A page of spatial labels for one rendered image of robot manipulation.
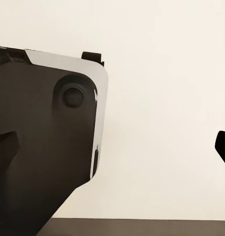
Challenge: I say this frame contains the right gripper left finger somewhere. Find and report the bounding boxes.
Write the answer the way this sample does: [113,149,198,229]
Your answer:
[0,131,20,180]

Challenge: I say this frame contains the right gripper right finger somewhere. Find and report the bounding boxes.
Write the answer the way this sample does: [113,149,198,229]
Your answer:
[215,131,225,162]

